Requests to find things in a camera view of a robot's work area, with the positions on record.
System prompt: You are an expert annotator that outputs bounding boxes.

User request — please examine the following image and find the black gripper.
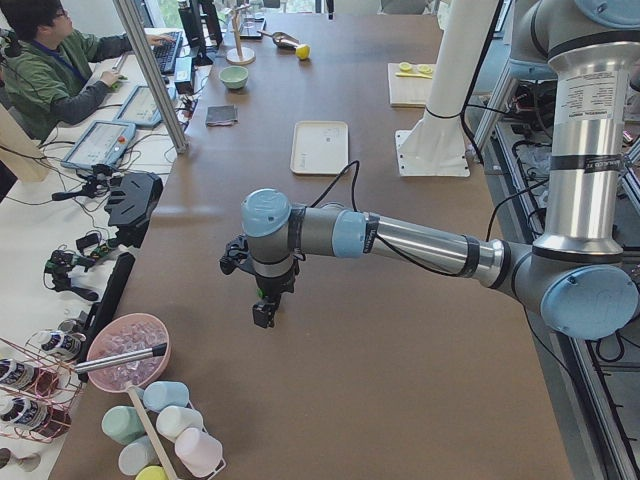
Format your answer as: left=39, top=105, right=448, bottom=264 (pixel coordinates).
left=219, top=235, right=299, bottom=328

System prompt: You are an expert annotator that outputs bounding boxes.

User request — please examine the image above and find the yellow lemon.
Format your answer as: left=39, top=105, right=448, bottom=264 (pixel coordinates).
left=295, top=44, right=310, bottom=61

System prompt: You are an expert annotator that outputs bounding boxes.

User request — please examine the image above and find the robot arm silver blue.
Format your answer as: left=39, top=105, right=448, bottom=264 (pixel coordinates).
left=220, top=1, right=639, bottom=340

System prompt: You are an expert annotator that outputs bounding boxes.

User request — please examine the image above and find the cream rabbit tray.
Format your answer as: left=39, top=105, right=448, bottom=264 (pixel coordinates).
left=290, top=120, right=349, bottom=175

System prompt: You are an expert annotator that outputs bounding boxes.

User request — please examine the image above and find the light blue cup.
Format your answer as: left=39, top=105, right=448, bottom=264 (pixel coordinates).
left=143, top=381, right=190, bottom=413

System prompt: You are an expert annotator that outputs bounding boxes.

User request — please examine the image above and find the pink bowl with ice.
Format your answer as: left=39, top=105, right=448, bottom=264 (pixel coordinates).
left=85, top=312, right=172, bottom=393

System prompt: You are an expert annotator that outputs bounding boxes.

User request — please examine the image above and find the white cup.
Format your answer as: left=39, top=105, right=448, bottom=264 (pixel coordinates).
left=156, top=406, right=204, bottom=442

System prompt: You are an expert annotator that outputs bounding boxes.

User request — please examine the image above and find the pink cup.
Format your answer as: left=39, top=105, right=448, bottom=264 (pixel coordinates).
left=174, top=427, right=223, bottom=478

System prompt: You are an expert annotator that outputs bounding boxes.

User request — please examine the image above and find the green cup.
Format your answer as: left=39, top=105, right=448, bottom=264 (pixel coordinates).
left=101, top=405, right=146, bottom=445

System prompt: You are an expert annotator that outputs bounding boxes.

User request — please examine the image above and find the pale grey cup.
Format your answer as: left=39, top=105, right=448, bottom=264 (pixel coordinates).
left=118, top=436, right=159, bottom=476

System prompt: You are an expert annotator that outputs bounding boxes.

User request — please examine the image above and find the yellow cup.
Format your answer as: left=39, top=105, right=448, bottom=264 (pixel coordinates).
left=135, top=465, right=169, bottom=480

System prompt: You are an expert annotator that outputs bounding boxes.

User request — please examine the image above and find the grey folded cloth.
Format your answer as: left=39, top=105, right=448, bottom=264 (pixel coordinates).
left=205, top=105, right=238, bottom=127

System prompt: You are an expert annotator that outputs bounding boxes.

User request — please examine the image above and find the teach pendant tablet near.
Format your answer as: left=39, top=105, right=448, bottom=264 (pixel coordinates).
left=61, top=120, right=137, bottom=171

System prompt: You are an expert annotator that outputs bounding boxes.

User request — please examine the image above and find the teach pendant tablet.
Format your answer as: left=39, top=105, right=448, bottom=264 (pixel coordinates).
left=114, top=85, right=162, bottom=129
left=61, top=120, right=137, bottom=171

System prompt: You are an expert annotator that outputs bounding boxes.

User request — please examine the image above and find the green bowl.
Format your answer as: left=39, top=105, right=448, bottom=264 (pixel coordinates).
left=218, top=65, right=249, bottom=90

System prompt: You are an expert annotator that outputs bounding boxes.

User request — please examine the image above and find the teach pendant tablet far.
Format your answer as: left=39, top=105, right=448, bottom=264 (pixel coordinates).
left=114, top=85, right=162, bottom=129

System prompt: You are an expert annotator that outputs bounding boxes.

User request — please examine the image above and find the wooden cup stand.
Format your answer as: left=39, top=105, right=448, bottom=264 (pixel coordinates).
left=226, top=8, right=256, bottom=66

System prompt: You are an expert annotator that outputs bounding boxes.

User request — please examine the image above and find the wooden cutting board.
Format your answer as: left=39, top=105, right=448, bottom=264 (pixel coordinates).
left=387, top=62, right=435, bottom=107

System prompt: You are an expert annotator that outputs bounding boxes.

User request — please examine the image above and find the metal scoop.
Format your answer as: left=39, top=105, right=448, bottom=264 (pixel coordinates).
left=258, top=30, right=298, bottom=50

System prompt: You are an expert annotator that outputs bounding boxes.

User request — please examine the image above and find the yellow plastic knife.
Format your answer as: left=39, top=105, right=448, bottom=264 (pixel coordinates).
left=394, top=72, right=433, bottom=80

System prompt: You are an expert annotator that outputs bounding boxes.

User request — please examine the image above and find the black keyboard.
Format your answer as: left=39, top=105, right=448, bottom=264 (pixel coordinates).
left=152, top=31, right=183, bottom=75

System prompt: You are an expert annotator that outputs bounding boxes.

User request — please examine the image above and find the person in green jacket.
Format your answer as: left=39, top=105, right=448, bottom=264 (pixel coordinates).
left=0, top=0, right=176, bottom=141

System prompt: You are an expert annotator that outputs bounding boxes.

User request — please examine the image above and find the wooden rack handle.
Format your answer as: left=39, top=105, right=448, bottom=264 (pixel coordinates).
left=126, top=383, right=178, bottom=480

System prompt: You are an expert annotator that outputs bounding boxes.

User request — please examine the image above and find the black gripper mount plate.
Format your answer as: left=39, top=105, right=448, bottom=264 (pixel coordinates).
left=104, top=172, right=163, bottom=248

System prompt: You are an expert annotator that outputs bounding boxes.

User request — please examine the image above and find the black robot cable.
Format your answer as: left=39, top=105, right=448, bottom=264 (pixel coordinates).
left=309, top=159, right=551, bottom=276

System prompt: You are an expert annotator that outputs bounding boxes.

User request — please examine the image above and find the copper wire bottle rack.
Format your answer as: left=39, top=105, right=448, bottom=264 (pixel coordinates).
left=1, top=338, right=83, bottom=443

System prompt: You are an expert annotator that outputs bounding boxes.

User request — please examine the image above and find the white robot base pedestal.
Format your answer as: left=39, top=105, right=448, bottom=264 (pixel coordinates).
left=396, top=0, right=502, bottom=178

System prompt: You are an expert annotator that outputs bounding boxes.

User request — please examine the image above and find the aluminium frame post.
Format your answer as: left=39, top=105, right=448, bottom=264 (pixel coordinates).
left=112, top=0, right=188, bottom=154

